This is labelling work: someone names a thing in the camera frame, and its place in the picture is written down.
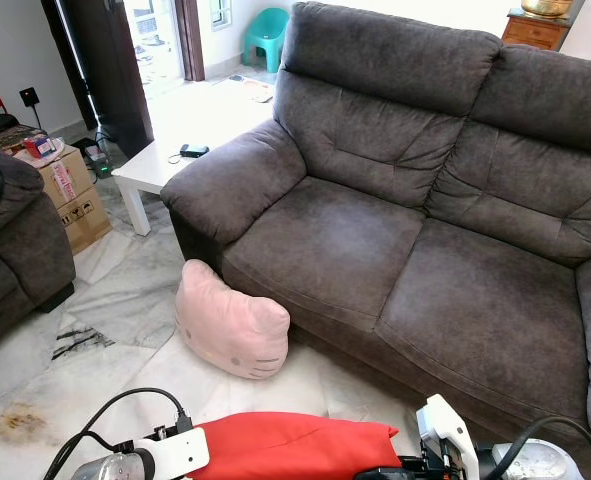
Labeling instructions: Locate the red pillow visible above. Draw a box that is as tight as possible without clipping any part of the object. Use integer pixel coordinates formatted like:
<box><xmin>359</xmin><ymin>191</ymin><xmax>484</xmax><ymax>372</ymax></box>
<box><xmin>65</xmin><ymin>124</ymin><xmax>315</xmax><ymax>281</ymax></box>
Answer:
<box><xmin>188</xmin><ymin>411</ymin><xmax>405</xmax><ymax>480</ymax></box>

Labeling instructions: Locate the grey-brown two-seat sofa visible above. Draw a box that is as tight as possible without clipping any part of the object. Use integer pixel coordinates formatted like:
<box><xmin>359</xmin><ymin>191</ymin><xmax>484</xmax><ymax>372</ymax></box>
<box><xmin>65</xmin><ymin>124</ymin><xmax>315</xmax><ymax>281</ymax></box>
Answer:
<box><xmin>160</xmin><ymin>0</ymin><xmax>591</xmax><ymax>446</ymax></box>

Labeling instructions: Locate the pink cat face pillow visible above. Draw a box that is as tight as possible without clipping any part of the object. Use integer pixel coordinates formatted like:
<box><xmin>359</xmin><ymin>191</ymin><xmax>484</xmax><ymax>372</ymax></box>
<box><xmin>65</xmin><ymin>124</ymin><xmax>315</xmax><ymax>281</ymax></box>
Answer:
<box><xmin>174</xmin><ymin>258</ymin><xmax>293</xmax><ymax>382</ymax></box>

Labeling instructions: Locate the patterned floor mat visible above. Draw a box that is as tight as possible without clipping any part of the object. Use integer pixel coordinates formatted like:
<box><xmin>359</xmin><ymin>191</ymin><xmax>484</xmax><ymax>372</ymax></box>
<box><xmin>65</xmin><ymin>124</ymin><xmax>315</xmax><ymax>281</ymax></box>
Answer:
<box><xmin>220</xmin><ymin>74</ymin><xmax>277</xmax><ymax>105</ymax></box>

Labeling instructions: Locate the grey-brown fabric sofa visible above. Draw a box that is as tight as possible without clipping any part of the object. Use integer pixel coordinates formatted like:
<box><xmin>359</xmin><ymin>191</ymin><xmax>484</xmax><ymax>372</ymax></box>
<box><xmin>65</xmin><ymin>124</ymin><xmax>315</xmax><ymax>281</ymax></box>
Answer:
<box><xmin>0</xmin><ymin>140</ymin><xmax>77</xmax><ymax>358</ymax></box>

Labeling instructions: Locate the white coffee table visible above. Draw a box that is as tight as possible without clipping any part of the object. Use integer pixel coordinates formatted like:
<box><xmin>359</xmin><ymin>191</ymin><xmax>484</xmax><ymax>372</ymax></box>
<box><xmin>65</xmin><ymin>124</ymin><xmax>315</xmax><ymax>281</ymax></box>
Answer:
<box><xmin>111</xmin><ymin>78</ymin><xmax>279</xmax><ymax>238</ymax></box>

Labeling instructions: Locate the plain cardboard box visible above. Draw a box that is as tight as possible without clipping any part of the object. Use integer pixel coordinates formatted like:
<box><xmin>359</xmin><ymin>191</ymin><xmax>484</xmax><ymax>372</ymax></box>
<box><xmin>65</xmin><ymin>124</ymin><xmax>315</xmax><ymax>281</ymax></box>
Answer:
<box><xmin>55</xmin><ymin>185</ymin><xmax>114</xmax><ymax>255</ymax></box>

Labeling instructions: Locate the grey charger with green light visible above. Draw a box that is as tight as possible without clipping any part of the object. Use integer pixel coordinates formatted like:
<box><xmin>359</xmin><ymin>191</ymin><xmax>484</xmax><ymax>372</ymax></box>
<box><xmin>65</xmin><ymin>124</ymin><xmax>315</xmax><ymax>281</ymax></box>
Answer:
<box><xmin>78</xmin><ymin>138</ymin><xmax>117</xmax><ymax>181</ymax></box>

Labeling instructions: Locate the cardboard box with red tape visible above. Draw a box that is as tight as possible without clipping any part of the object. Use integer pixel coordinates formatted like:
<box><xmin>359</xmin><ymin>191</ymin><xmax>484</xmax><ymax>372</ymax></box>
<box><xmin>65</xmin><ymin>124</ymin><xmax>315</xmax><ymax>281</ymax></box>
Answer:
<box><xmin>13</xmin><ymin>140</ymin><xmax>98</xmax><ymax>213</ymax></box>

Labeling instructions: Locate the brown wooden side cabinet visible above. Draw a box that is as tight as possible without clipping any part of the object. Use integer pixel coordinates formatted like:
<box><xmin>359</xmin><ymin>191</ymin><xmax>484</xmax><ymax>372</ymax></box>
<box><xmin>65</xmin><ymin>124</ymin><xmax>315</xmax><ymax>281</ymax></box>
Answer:
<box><xmin>501</xmin><ymin>8</ymin><xmax>578</xmax><ymax>52</ymax></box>

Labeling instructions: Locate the gold bowl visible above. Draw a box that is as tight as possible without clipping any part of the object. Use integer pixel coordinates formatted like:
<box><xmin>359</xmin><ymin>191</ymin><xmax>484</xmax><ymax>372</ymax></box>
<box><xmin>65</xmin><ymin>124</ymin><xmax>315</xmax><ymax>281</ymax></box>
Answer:
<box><xmin>520</xmin><ymin>0</ymin><xmax>575</xmax><ymax>19</ymax></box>

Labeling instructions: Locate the small red box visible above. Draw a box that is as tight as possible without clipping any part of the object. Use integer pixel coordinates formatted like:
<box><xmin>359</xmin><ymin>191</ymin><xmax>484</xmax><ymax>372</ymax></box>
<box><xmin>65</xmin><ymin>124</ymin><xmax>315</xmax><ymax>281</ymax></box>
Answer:
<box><xmin>22</xmin><ymin>133</ymin><xmax>59</xmax><ymax>160</ymax></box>

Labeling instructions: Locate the glass window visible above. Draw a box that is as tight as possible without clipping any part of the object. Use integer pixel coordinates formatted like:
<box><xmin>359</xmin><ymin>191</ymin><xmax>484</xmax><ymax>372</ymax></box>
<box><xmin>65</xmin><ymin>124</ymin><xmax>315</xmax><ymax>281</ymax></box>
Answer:
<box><xmin>208</xmin><ymin>0</ymin><xmax>235</xmax><ymax>31</ymax></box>

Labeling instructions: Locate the dark brown wooden door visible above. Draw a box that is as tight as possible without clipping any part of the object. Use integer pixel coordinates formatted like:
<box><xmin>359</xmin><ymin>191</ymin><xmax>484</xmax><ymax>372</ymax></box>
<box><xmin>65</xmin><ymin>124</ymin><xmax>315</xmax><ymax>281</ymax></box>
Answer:
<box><xmin>41</xmin><ymin>0</ymin><xmax>155</xmax><ymax>159</ymax></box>

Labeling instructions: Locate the brown patterned box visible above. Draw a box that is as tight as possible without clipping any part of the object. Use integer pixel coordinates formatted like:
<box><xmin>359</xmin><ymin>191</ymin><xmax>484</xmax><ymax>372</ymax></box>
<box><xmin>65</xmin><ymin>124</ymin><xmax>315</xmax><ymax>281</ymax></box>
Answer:
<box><xmin>0</xmin><ymin>123</ymin><xmax>36</xmax><ymax>151</ymax></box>

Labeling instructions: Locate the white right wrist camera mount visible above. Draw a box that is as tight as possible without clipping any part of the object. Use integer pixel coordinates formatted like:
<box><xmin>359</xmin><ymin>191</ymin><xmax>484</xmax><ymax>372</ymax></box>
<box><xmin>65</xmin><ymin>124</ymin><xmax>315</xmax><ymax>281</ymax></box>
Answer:
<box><xmin>415</xmin><ymin>393</ymin><xmax>482</xmax><ymax>480</ymax></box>

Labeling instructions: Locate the brown door frame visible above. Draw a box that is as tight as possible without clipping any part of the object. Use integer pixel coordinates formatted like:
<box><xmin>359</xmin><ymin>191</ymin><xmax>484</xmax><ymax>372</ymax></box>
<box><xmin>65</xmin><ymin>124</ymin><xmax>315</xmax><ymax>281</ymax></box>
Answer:
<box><xmin>172</xmin><ymin>0</ymin><xmax>209</xmax><ymax>84</ymax></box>

